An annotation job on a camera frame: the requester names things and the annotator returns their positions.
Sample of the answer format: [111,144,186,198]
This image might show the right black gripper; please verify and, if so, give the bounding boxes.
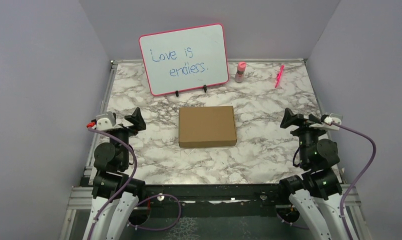
[281,107,329,166]

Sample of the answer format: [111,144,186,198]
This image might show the brown cardboard box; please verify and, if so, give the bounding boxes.
[178,106,237,148]

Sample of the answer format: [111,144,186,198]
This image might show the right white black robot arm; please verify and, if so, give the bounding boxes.
[277,108,358,240]

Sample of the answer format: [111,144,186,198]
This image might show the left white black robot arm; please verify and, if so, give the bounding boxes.
[83,107,146,240]

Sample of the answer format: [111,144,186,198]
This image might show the pink marker pen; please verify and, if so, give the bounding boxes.
[275,65,285,88]

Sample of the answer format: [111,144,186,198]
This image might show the pink-capped spray bottle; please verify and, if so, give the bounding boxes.
[235,61,246,83]

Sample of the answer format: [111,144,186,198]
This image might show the pink-framed whiteboard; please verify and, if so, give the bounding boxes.
[138,23,230,97]

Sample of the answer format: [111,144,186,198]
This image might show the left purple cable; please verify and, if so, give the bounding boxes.
[85,128,182,240]

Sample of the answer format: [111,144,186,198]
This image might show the purple cable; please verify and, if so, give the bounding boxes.
[276,121,378,240]
[85,128,182,240]

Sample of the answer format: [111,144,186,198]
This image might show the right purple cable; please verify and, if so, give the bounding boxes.
[276,121,378,240]

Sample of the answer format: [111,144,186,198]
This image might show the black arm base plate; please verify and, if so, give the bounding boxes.
[129,183,300,224]

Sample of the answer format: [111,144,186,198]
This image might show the aluminium table frame rail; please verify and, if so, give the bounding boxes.
[59,58,370,240]

